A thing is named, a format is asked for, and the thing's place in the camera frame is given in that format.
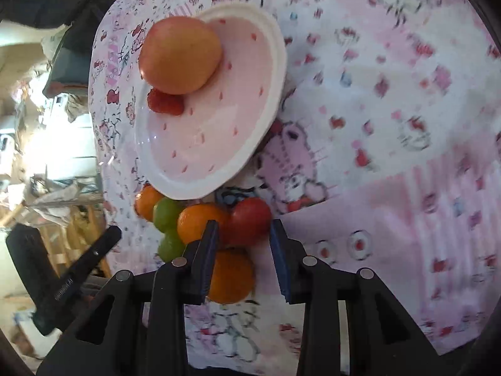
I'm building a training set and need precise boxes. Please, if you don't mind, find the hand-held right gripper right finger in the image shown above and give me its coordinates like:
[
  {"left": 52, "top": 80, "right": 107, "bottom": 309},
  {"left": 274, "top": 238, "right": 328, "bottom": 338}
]
[{"left": 269, "top": 219, "right": 466, "bottom": 376}]

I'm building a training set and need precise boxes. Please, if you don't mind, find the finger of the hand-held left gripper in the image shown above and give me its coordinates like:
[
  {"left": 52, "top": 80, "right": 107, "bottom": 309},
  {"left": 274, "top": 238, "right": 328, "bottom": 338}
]
[{"left": 68, "top": 225, "right": 122, "bottom": 279}]

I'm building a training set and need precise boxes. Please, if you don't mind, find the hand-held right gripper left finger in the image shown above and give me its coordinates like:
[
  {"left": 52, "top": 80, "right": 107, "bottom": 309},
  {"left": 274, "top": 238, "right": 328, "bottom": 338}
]
[{"left": 37, "top": 220, "right": 220, "bottom": 376}]

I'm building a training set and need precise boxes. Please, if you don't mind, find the orange mandarin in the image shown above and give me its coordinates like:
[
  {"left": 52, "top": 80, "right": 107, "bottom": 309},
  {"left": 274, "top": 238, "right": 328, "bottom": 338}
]
[
  {"left": 134, "top": 185, "right": 165, "bottom": 222},
  {"left": 207, "top": 248, "right": 256, "bottom": 305},
  {"left": 177, "top": 204, "right": 231, "bottom": 245}
]

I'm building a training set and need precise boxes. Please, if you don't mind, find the green lime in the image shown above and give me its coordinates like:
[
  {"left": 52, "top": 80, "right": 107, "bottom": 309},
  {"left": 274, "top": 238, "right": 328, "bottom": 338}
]
[
  {"left": 152, "top": 198, "right": 184, "bottom": 233},
  {"left": 158, "top": 229, "right": 186, "bottom": 263}
]

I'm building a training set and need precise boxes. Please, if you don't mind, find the red tomato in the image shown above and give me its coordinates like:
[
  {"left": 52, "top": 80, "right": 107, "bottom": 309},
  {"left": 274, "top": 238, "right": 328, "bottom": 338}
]
[{"left": 229, "top": 198, "right": 272, "bottom": 247}]

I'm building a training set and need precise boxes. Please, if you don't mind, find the pink heart-shaped plate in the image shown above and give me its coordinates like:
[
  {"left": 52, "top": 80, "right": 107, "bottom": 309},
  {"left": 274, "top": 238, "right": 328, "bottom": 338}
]
[{"left": 133, "top": 5, "right": 288, "bottom": 200}]

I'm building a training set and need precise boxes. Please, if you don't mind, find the red strawberry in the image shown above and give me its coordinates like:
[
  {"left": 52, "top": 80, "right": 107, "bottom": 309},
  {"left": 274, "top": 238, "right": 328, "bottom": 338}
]
[{"left": 147, "top": 87, "right": 185, "bottom": 116}]

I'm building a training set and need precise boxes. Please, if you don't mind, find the red yellow apple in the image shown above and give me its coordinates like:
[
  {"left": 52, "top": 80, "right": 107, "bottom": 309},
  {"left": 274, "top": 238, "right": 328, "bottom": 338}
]
[{"left": 138, "top": 16, "right": 224, "bottom": 95}]

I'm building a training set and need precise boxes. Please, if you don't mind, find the pink cartoon printed blanket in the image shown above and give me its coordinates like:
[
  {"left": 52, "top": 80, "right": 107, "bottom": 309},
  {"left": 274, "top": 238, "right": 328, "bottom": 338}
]
[{"left": 89, "top": 0, "right": 501, "bottom": 373}]

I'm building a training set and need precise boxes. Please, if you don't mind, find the black cloth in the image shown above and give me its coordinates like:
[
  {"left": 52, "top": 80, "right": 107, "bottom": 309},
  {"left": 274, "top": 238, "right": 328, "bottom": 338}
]
[{"left": 0, "top": 0, "right": 157, "bottom": 32}]

